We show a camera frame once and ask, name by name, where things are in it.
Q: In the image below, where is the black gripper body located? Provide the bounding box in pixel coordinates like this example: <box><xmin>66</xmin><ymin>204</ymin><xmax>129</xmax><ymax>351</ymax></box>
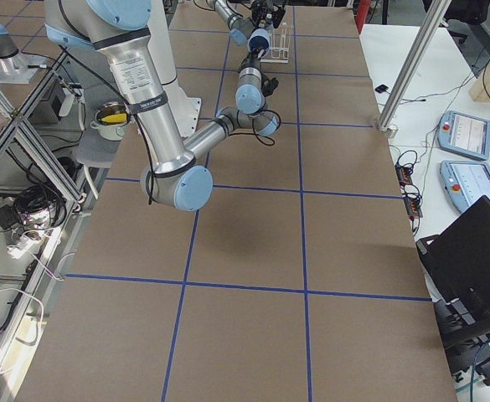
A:
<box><xmin>250</xmin><ymin>0</ymin><xmax>286</xmax><ymax>28</ymax></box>
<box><xmin>244</xmin><ymin>52</ymin><xmax>262</xmax><ymax>70</ymax></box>

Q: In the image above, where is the light blue plastic cup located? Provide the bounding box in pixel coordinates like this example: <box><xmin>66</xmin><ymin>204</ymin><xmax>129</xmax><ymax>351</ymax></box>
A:
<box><xmin>247</xmin><ymin>28</ymin><xmax>271</xmax><ymax>54</ymax></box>

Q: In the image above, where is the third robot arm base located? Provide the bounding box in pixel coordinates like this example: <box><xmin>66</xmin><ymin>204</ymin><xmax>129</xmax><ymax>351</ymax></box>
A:
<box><xmin>0</xmin><ymin>24</ymin><xmax>47</xmax><ymax>85</ymax></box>

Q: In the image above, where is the small black device on table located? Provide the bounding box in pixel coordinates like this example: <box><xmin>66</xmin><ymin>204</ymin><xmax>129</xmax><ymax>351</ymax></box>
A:
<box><xmin>374</xmin><ymin>85</ymin><xmax>389</xmax><ymax>93</ymax></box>

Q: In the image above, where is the white pot with yellow contents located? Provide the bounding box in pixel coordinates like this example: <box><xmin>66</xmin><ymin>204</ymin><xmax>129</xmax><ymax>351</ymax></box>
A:
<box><xmin>90</xmin><ymin>101</ymin><xmax>131</xmax><ymax>142</ymax></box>

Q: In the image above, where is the orange black usb hub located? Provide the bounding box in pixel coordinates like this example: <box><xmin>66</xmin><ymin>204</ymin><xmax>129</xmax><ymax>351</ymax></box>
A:
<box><xmin>395</xmin><ymin>162</ymin><xmax>423</xmax><ymax>219</ymax></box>

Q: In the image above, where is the upper teach pendant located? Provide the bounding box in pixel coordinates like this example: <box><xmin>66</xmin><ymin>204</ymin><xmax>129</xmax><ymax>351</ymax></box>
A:
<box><xmin>436</xmin><ymin>111</ymin><xmax>490</xmax><ymax>161</ymax></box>

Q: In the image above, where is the teach pendant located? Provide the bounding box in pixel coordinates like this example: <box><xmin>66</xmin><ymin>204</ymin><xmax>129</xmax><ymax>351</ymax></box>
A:
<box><xmin>440</xmin><ymin>161</ymin><xmax>490</xmax><ymax>213</ymax></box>
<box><xmin>436</xmin><ymin>111</ymin><xmax>490</xmax><ymax>161</ymax></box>

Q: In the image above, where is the lower teach pendant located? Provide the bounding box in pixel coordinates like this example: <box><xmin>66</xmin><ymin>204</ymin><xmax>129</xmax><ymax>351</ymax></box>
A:
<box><xmin>440</xmin><ymin>161</ymin><xmax>490</xmax><ymax>213</ymax></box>

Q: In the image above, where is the black laptop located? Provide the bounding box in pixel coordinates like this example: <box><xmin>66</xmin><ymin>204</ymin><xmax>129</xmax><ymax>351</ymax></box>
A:
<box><xmin>416</xmin><ymin>196</ymin><xmax>490</xmax><ymax>333</ymax></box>

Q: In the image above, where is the white wire cup holder rack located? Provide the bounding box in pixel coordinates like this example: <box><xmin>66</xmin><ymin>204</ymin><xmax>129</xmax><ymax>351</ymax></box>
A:
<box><xmin>261</xmin><ymin>22</ymin><xmax>293</xmax><ymax>64</ymax></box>

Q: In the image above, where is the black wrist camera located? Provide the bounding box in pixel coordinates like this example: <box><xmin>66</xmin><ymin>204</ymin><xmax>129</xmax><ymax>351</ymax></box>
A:
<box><xmin>261</xmin><ymin>75</ymin><xmax>279</xmax><ymax>97</ymax></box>

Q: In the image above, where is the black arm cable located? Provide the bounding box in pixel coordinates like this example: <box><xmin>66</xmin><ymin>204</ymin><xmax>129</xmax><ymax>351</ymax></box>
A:
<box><xmin>227</xmin><ymin>112</ymin><xmax>280</xmax><ymax>147</ymax></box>

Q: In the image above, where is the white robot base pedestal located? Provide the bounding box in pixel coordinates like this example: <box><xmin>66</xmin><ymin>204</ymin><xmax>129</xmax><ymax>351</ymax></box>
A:
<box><xmin>147</xmin><ymin>0</ymin><xmax>203</xmax><ymax>139</ymax></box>

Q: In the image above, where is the aluminium frame post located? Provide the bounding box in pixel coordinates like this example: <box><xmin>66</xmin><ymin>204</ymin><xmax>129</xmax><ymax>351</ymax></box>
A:
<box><xmin>376</xmin><ymin>0</ymin><xmax>451</xmax><ymax>139</ymax></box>

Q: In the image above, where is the black power adapter with cables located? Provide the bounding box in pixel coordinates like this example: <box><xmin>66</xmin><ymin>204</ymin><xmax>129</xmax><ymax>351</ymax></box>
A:
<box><xmin>0</xmin><ymin>184</ymin><xmax>67</xmax><ymax>234</ymax></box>

